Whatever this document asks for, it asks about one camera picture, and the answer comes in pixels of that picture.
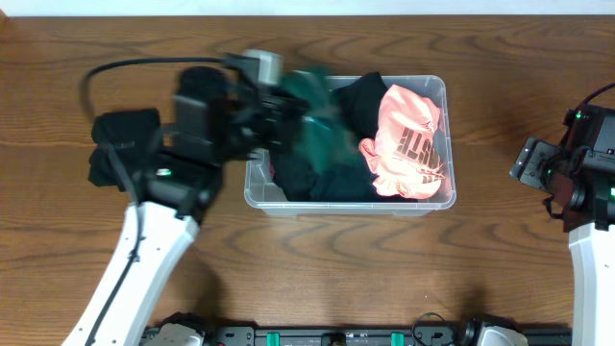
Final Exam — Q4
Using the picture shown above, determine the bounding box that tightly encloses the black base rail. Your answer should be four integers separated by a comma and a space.
138, 312, 573, 346

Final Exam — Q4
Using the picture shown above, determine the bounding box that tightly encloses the clear plastic storage bin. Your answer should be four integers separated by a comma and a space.
244, 75, 457, 216

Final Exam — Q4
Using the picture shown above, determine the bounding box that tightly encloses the black garment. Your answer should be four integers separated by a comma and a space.
270, 72, 407, 203
88, 109, 160, 191

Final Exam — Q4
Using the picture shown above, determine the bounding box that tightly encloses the dark green garment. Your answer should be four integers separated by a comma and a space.
281, 66, 360, 174

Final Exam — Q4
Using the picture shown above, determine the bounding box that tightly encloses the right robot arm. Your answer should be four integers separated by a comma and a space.
509, 104, 614, 346

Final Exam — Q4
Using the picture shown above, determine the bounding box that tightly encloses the dark navy garment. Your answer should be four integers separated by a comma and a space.
308, 163, 381, 202

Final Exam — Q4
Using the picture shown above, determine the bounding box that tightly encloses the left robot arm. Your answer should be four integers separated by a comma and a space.
65, 50, 308, 345

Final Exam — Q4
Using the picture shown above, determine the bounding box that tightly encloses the pink printed t-shirt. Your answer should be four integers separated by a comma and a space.
358, 85, 445, 200

